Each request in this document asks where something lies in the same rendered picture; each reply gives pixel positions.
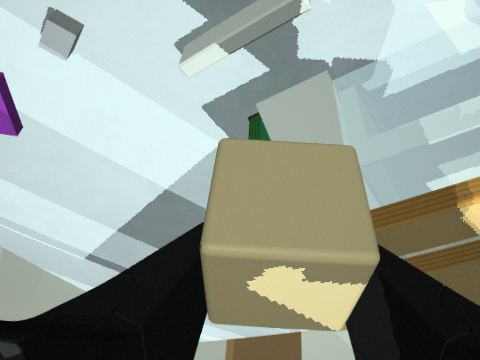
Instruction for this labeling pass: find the purple rectangular block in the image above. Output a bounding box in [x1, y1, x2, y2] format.
[0, 72, 23, 137]

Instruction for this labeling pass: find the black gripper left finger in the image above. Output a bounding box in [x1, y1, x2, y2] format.
[0, 223, 208, 360]

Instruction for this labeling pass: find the tan block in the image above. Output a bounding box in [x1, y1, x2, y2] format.
[199, 139, 380, 332]

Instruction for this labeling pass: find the small grey block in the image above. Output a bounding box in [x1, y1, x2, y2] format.
[37, 9, 84, 61]

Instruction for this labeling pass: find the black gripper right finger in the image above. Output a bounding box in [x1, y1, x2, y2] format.
[345, 245, 480, 360]

